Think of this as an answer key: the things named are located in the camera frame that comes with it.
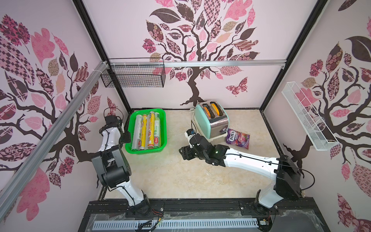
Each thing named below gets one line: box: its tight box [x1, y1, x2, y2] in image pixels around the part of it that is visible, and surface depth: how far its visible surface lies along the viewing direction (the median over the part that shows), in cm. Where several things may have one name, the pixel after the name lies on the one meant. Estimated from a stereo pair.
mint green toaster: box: [193, 100, 230, 141], surface depth 96 cm
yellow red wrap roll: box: [147, 111, 156, 150], surface depth 93 cm
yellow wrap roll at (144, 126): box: [139, 114, 148, 151], surface depth 100 cm
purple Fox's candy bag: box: [225, 128, 251, 150], surface depth 101 cm
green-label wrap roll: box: [153, 112, 160, 148], surface depth 98 cm
